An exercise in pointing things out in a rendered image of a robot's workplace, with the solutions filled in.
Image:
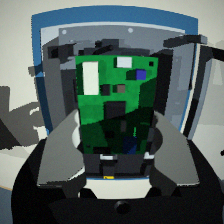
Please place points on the green circuit board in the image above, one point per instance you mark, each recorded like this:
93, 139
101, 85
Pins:
115, 98

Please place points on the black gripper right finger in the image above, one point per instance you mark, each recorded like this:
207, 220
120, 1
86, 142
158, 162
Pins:
180, 169

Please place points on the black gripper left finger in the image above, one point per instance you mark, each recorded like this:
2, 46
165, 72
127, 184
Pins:
53, 171

